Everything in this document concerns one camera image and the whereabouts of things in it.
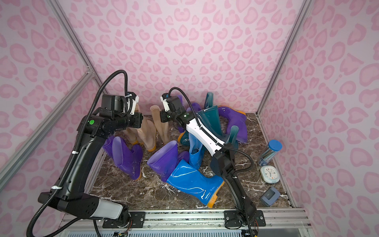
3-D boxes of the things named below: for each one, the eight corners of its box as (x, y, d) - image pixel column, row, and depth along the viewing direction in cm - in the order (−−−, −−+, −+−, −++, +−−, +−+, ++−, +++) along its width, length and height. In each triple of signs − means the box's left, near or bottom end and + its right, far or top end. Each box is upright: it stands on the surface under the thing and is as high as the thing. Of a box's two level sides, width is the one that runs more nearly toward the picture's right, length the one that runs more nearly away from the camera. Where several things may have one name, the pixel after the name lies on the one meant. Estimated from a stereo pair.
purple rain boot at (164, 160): (157, 181, 88) (145, 160, 67) (180, 155, 99) (176, 130, 78) (165, 188, 85) (155, 169, 65) (188, 161, 96) (186, 137, 75)
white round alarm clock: (263, 183, 86) (265, 181, 84) (258, 167, 93) (260, 165, 90) (280, 183, 86) (282, 181, 84) (274, 167, 93) (276, 165, 90)
